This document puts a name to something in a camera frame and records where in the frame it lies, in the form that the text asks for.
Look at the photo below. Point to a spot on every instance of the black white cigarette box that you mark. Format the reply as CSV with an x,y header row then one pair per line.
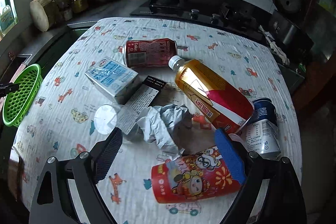
x,y
144,98

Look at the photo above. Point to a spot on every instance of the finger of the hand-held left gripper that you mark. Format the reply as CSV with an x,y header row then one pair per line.
x,y
9,87

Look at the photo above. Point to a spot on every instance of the clear plastic cup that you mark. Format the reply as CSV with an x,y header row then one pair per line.
x,y
105,119

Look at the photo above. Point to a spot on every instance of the white paper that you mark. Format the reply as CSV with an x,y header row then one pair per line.
x,y
162,124

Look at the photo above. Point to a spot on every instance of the blue white drink can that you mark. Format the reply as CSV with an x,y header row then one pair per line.
x,y
262,132

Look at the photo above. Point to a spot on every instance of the white blue milk carton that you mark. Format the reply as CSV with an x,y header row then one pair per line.
x,y
110,77

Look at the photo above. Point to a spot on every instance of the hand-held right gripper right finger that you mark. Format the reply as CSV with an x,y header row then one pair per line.
x,y
228,153

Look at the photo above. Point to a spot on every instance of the black gas stove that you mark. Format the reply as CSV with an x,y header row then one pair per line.
x,y
183,10

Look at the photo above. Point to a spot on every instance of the round wooden chopping block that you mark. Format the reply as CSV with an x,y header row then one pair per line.
x,y
42,12

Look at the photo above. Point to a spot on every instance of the black rice cooker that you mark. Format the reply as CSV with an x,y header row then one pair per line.
x,y
287,1

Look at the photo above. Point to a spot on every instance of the red drink can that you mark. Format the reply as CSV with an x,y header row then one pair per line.
x,y
149,52

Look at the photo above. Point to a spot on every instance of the kitchen window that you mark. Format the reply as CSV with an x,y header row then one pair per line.
x,y
8,14

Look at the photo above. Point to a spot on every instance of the printed white blanket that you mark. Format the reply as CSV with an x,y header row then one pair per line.
x,y
65,119

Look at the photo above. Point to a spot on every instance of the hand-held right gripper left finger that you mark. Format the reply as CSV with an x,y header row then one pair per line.
x,y
109,153

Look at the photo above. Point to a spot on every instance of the white crumpled rag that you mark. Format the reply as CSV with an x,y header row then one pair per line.
x,y
275,45

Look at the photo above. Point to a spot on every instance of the red printed paper cup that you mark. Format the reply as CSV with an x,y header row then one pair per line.
x,y
194,182

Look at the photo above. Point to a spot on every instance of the steel kitchen sink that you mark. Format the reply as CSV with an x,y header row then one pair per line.
x,y
10,69

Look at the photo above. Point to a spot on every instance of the green plastic basket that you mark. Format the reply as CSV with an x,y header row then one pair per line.
x,y
21,98

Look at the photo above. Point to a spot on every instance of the gold red tea bottle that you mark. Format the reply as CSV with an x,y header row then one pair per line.
x,y
204,87

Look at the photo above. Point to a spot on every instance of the small white-lidded jar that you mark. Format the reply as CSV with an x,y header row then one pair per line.
x,y
66,12

